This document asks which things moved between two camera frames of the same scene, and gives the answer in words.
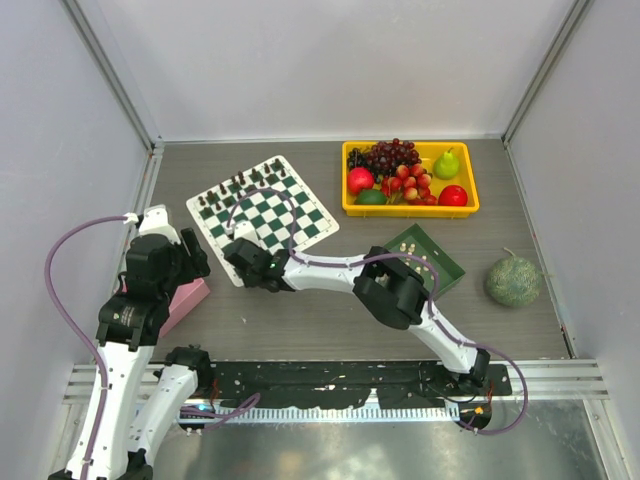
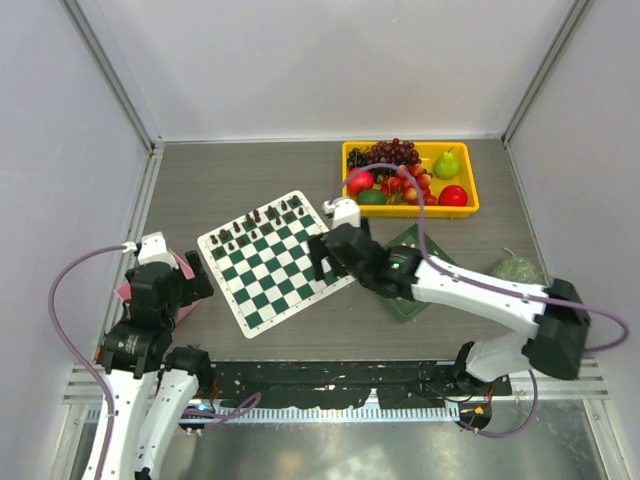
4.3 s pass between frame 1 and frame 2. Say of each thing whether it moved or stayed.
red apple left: stayed
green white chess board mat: moved
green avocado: stayed
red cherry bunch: stayed
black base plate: stayed
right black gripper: moved
